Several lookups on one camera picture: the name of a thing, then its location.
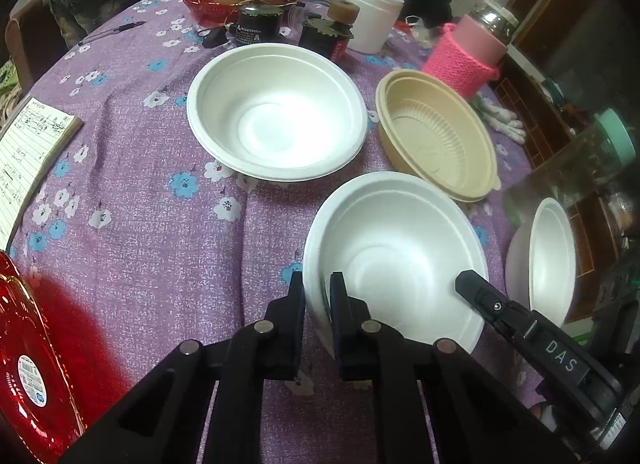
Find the black pen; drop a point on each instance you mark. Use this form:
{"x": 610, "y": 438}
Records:
{"x": 112, "y": 32}

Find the white work gloves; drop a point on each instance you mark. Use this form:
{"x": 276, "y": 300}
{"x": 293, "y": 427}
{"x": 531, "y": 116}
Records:
{"x": 500, "y": 116}

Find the flask with pink knitted sleeve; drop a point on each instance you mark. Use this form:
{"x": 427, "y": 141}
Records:
{"x": 465, "y": 56}

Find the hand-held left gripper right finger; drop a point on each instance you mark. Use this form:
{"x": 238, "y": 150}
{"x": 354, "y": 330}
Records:
{"x": 340, "y": 324}

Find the large white foam bowl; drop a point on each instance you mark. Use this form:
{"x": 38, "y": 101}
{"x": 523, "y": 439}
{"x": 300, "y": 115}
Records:
{"x": 275, "y": 108}

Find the red plate with gold trim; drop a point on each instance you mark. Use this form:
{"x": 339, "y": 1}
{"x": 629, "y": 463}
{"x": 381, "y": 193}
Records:
{"x": 30, "y": 344}

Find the white plastic jar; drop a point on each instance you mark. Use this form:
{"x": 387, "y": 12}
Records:
{"x": 372, "y": 18}

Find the black jar with cork stopper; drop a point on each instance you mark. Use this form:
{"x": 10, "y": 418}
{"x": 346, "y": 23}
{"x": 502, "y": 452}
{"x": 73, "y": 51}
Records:
{"x": 327, "y": 36}

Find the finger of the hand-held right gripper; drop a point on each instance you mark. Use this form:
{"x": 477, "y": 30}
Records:
{"x": 530, "y": 334}

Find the small black adapter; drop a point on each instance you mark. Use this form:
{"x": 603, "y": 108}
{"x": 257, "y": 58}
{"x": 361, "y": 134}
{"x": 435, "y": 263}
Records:
{"x": 212, "y": 37}

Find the brown chair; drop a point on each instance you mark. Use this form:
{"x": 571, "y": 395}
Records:
{"x": 22, "y": 38}

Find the lined paper notebook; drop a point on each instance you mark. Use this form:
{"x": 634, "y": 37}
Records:
{"x": 30, "y": 143}

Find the clear plastic lid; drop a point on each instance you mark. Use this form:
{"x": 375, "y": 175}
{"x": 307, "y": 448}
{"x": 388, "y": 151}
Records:
{"x": 312, "y": 8}

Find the wooden cabinet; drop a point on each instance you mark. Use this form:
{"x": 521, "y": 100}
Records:
{"x": 575, "y": 43}

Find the red glass plate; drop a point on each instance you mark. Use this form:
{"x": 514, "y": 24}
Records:
{"x": 202, "y": 6}

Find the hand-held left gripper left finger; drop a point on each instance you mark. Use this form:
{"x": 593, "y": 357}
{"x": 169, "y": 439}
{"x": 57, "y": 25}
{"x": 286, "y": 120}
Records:
{"x": 295, "y": 324}

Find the clear bottle with green lid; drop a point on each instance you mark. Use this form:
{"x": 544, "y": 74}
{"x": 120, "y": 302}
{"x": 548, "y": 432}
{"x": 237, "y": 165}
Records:
{"x": 565, "y": 173}

